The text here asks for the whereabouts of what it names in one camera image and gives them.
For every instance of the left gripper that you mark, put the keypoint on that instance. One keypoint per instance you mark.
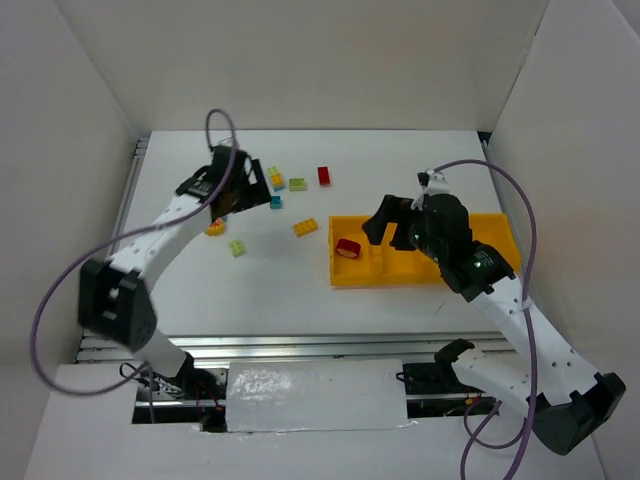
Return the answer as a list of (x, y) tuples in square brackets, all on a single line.
[(248, 188)]

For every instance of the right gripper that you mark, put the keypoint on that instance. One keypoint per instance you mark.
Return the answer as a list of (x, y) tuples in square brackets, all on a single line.
[(400, 220)]

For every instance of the orange flower lego piece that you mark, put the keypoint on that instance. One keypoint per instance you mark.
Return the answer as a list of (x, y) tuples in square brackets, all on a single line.
[(217, 228)]

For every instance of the red flower lego piece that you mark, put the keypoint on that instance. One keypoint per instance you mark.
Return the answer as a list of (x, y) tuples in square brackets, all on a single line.
[(347, 248)]

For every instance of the yellow rectangular lego brick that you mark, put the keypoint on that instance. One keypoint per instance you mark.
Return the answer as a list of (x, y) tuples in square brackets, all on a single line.
[(305, 227)]

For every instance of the red rectangular lego brick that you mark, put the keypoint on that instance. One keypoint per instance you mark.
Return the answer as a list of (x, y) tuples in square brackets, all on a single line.
[(324, 177)]

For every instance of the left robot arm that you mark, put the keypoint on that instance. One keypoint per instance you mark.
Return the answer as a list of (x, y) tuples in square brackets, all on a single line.
[(115, 294)]

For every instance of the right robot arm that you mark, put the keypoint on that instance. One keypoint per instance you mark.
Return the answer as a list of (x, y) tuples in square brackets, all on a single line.
[(567, 397)]

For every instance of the green yellow blue lego stack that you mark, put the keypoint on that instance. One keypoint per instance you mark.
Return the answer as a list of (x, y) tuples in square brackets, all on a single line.
[(276, 179)]

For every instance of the pale green lego brick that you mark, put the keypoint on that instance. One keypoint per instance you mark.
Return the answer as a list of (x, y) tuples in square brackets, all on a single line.
[(237, 248)]

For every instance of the yellow four-compartment tray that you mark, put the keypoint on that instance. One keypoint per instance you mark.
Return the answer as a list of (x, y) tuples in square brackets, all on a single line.
[(381, 266)]

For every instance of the light green lego brick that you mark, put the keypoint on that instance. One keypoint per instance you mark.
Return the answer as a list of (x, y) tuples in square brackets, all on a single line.
[(297, 184)]

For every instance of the white taped cover plate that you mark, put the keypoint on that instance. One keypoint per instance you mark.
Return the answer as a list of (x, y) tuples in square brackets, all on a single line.
[(336, 395)]

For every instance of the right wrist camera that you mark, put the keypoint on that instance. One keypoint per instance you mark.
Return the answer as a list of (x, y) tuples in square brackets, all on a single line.
[(433, 183)]

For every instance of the aluminium frame rail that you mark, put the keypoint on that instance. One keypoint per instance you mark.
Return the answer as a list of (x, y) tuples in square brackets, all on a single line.
[(413, 347)]

